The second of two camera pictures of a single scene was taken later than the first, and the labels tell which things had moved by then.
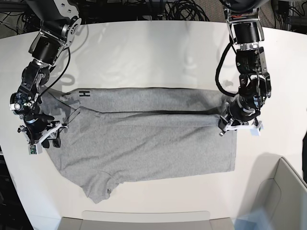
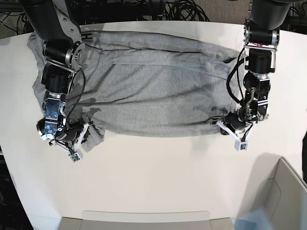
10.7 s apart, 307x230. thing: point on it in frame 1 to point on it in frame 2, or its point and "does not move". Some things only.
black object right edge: x=304 y=157 does not move
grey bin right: x=279 y=191 does not move
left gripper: x=39 y=128 to x=61 y=129
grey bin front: x=95 y=220 does not move
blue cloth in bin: x=257 y=220 does not move
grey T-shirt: x=115 y=134 to x=146 y=84
